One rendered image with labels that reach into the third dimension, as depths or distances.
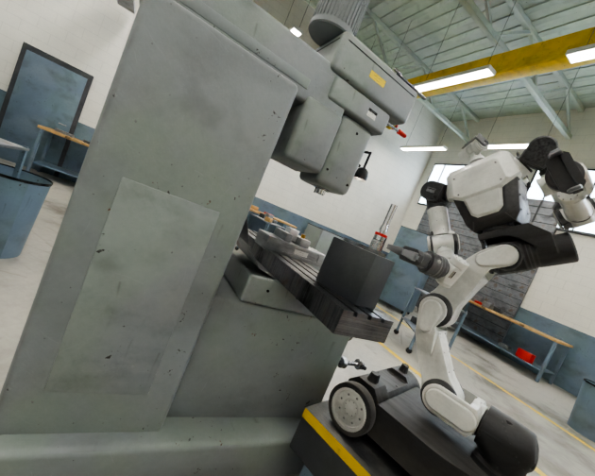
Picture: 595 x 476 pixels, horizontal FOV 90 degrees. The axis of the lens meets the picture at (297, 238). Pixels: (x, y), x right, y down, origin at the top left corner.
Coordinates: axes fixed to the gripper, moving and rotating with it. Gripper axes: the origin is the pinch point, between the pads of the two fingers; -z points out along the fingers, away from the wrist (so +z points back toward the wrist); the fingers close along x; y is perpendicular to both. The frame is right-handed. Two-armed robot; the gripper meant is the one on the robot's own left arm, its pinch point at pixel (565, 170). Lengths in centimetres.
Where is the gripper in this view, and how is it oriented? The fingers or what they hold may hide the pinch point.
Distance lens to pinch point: 107.0
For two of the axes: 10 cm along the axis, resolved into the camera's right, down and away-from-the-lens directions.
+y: 6.9, -3.7, -6.2
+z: 6.6, -0.5, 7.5
